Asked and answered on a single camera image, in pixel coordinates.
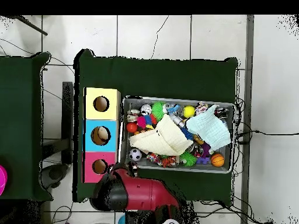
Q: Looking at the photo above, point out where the cream knitted cloth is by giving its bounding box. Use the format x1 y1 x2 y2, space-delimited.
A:
128 113 194 156

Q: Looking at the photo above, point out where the colourful patterned white cloth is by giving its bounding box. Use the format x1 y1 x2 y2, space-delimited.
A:
195 101 209 117

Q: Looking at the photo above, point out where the silver mesh bin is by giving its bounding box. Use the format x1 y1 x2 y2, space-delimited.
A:
118 95 236 175

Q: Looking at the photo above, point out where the wooden box with three holes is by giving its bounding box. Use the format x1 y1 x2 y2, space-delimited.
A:
82 87 121 184

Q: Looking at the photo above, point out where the pink blue red spiky toy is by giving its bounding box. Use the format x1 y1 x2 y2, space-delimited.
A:
136 113 158 130

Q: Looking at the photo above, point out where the green spiky ball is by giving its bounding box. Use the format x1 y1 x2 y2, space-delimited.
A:
151 101 166 123
179 151 198 168

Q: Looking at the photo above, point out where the red ball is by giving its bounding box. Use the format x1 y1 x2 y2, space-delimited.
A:
126 122 138 134

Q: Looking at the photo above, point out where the small soccer ball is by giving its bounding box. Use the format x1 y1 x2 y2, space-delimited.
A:
128 148 142 162

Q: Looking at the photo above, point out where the yellow ball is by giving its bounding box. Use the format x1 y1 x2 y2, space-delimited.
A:
183 105 196 118

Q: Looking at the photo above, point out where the tiger striped toy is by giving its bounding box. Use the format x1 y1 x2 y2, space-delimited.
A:
161 156 179 169

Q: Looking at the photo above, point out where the dark green tablecloth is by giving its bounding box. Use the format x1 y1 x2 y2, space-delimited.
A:
72 48 239 207

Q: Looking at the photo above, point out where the mint knitted cloth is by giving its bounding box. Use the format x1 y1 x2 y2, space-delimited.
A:
186 104 232 153

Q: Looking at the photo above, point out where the small orange basketball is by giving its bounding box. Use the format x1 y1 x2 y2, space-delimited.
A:
210 153 225 168

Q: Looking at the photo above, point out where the grey rounded floor object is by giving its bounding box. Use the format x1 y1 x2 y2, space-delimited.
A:
40 163 69 190

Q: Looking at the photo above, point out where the dark green side table cloth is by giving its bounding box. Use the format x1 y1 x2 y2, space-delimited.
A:
0 52 54 202

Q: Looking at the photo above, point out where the black rod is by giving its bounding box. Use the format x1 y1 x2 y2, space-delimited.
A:
13 15 49 36

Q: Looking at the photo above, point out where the pink ball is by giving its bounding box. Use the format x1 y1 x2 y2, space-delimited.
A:
0 164 8 196

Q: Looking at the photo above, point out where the black floor cable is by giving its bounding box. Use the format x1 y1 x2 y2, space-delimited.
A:
235 129 299 137

